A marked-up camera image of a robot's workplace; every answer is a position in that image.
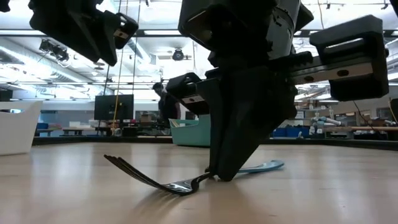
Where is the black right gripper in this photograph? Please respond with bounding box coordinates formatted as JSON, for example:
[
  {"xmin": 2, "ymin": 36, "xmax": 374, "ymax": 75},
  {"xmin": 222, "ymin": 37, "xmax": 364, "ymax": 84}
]
[{"xmin": 165, "ymin": 0, "xmax": 391, "ymax": 116}]

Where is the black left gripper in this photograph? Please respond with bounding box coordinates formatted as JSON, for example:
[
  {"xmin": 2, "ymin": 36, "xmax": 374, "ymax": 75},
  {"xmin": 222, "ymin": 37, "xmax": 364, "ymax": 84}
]
[{"xmin": 27, "ymin": 0, "xmax": 139, "ymax": 67}]

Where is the teal plastic bin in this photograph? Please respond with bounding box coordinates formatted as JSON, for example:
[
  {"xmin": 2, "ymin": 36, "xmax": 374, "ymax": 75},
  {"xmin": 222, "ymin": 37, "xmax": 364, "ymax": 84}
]
[{"xmin": 168, "ymin": 114, "xmax": 212, "ymax": 147}]

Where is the blue-handled dark fork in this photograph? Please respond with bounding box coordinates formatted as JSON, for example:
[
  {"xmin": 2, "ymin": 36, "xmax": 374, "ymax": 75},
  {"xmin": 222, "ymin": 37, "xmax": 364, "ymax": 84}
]
[{"xmin": 103, "ymin": 154, "xmax": 285, "ymax": 197}]

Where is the white plastic bin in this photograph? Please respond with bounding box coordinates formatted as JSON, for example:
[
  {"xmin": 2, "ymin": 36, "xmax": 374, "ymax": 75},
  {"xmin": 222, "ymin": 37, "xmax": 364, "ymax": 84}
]
[{"xmin": 0, "ymin": 100, "xmax": 44, "ymax": 156}]

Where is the shelf with blue bins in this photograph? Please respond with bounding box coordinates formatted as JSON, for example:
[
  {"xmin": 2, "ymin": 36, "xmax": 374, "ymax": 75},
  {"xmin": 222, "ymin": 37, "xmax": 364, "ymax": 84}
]
[{"xmin": 270, "ymin": 126, "xmax": 312, "ymax": 138}]

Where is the person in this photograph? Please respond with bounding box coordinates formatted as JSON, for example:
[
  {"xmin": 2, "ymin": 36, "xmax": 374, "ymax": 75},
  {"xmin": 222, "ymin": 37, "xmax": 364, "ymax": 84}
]
[{"xmin": 151, "ymin": 82, "xmax": 182, "ymax": 129}]

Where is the black monitor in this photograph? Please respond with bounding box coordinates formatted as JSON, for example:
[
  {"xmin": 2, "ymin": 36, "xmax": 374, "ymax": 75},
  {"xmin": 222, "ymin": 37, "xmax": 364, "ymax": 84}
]
[{"xmin": 94, "ymin": 94, "xmax": 135, "ymax": 121}]

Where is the long wooden bar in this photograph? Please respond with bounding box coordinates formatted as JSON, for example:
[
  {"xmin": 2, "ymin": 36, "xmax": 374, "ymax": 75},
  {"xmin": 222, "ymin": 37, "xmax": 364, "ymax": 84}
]
[{"xmin": 323, "ymin": 125, "xmax": 398, "ymax": 132}]

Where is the black overhead camera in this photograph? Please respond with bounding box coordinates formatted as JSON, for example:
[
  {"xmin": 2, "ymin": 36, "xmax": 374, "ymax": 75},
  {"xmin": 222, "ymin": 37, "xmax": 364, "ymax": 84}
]
[
  {"xmin": 39, "ymin": 39, "xmax": 70, "ymax": 62},
  {"xmin": 172, "ymin": 48, "xmax": 185, "ymax": 62}
]

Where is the black hanging cable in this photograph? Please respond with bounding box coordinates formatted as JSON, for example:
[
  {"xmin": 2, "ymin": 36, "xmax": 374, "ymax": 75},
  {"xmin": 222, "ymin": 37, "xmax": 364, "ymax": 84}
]
[
  {"xmin": 103, "ymin": 65, "xmax": 110, "ymax": 96},
  {"xmin": 132, "ymin": 49, "xmax": 137, "ymax": 96}
]

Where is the silver ceiling duct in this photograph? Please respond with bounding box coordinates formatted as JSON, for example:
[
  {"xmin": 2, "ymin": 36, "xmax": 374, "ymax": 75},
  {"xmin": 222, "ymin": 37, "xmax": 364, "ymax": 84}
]
[{"xmin": 0, "ymin": 37, "xmax": 103, "ymax": 96}]

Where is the black wall box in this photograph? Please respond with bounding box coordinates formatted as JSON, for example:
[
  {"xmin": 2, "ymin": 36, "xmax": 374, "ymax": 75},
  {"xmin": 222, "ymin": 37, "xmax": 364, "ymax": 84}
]
[{"xmin": 0, "ymin": 88, "xmax": 13, "ymax": 103}]

